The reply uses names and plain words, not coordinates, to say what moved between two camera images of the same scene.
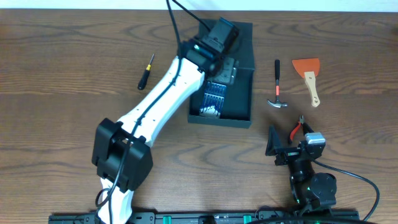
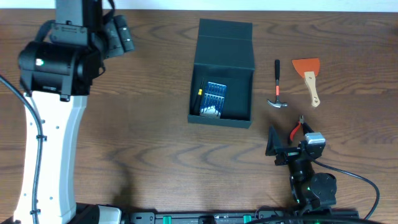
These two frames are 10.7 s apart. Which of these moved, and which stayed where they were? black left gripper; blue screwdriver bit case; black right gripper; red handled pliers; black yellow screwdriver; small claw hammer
Moved: black left gripper; black yellow screwdriver
Stayed: small claw hammer; red handled pliers; blue screwdriver bit case; black right gripper
